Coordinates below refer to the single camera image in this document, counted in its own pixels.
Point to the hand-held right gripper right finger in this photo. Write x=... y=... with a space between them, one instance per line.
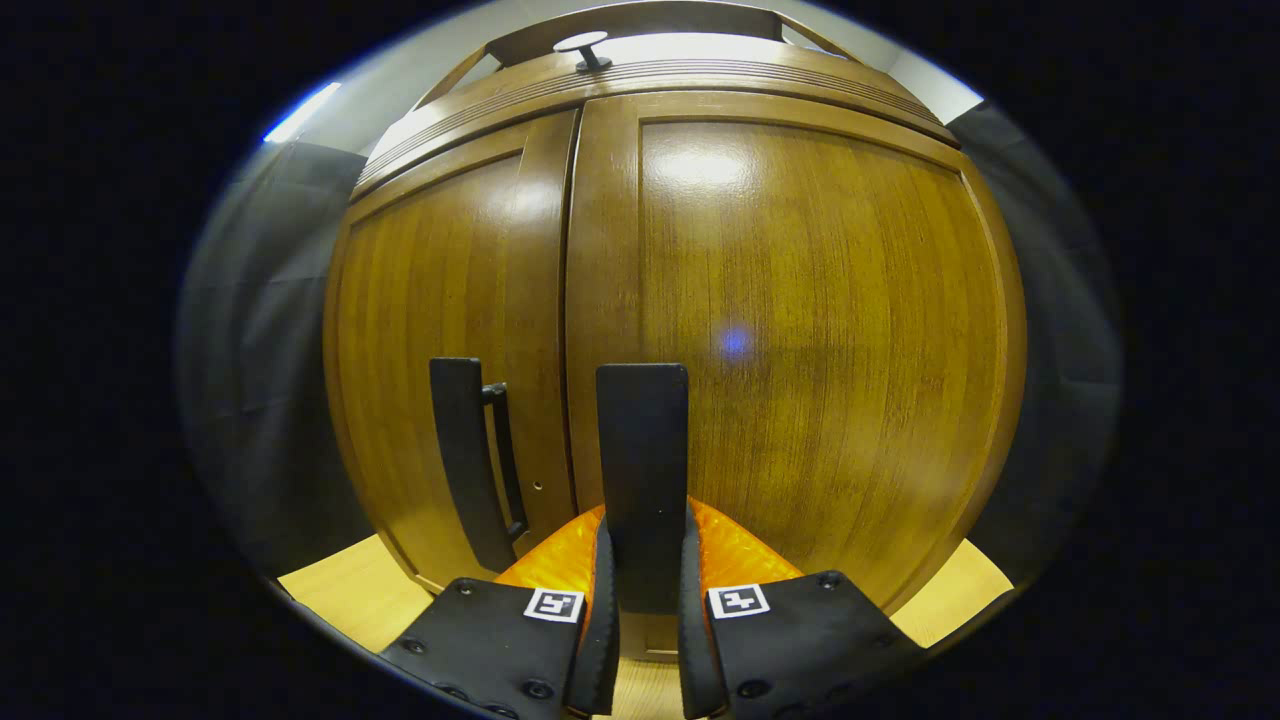
x=800 y=640

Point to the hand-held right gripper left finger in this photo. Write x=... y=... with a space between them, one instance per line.
x=500 y=640

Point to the wooden shoe cabinet door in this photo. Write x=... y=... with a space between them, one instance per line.
x=430 y=280
x=820 y=350

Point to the wooden double-door shoe cabinet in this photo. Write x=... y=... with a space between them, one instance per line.
x=800 y=300

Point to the wooden ribbed drawer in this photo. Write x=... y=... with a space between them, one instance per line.
x=700 y=85

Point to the black round drawer knob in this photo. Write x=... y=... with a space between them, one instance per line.
x=582 y=42

